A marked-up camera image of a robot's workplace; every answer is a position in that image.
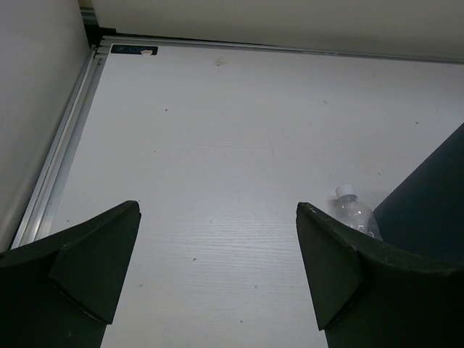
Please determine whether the clear plastic bottle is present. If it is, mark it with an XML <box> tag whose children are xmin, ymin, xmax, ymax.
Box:
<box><xmin>331</xmin><ymin>184</ymin><xmax>383</xmax><ymax>241</ymax></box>

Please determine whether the left dark corner sticker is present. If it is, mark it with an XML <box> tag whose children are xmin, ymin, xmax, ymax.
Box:
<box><xmin>109</xmin><ymin>44</ymin><xmax>159</xmax><ymax>56</ymax></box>

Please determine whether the left aluminium rail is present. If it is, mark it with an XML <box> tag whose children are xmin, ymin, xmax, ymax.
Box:
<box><xmin>9</xmin><ymin>45</ymin><xmax>106</xmax><ymax>249</ymax></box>

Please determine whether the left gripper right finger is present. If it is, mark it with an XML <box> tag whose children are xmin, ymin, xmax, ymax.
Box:
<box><xmin>296</xmin><ymin>202</ymin><xmax>463</xmax><ymax>347</ymax></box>

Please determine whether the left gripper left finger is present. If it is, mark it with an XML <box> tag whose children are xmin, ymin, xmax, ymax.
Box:
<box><xmin>1</xmin><ymin>201</ymin><xmax>141</xmax><ymax>347</ymax></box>

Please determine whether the dark grey plastic bin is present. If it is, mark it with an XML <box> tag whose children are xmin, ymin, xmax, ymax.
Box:
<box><xmin>374</xmin><ymin>126</ymin><xmax>464</xmax><ymax>265</ymax></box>

